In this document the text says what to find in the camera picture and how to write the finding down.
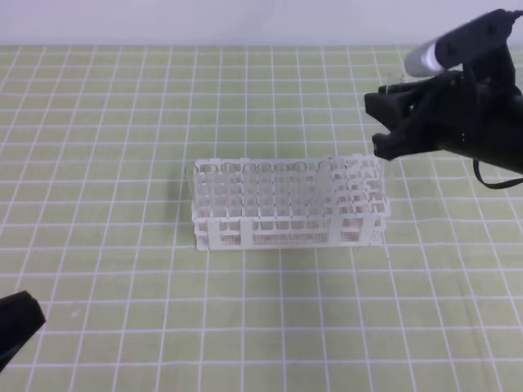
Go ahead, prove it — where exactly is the white plastic test tube rack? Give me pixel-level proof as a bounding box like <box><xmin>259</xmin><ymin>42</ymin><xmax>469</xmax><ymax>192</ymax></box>
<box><xmin>185</xmin><ymin>154</ymin><xmax>391</xmax><ymax>251</ymax></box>

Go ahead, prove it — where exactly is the black grey right wrist camera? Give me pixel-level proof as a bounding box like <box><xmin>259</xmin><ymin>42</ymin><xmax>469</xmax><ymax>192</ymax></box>
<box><xmin>404</xmin><ymin>9</ymin><xmax>522</xmax><ymax>78</ymax></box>

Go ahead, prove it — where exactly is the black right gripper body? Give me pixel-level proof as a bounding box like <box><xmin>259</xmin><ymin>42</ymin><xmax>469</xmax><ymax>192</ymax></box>
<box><xmin>423</xmin><ymin>45</ymin><xmax>522</xmax><ymax>173</ymax></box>

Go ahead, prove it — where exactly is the black cable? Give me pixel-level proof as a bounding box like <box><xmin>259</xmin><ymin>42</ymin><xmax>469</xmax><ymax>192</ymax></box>
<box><xmin>472</xmin><ymin>158</ymin><xmax>523</xmax><ymax>189</ymax></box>

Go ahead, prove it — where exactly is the glass tube in rack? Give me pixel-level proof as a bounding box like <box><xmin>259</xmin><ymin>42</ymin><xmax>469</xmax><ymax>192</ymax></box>
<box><xmin>275</xmin><ymin>163</ymin><xmax>290</xmax><ymax>216</ymax></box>
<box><xmin>292</xmin><ymin>162</ymin><xmax>307</xmax><ymax>216</ymax></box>

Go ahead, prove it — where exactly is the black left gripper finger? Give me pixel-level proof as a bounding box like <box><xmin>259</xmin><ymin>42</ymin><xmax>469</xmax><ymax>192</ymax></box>
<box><xmin>0</xmin><ymin>291</ymin><xmax>45</xmax><ymax>370</ymax></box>

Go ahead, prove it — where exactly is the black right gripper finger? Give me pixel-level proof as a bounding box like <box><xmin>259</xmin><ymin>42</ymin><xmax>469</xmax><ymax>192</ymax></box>
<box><xmin>372</xmin><ymin>122</ymin><xmax>437</xmax><ymax>160</ymax></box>
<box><xmin>364</xmin><ymin>79</ymin><xmax>432</xmax><ymax>129</ymax></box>

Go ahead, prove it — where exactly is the clear glass test tube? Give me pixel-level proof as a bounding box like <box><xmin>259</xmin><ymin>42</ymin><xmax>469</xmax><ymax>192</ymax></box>
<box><xmin>382</xmin><ymin>73</ymin><xmax>407</xmax><ymax>200</ymax></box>

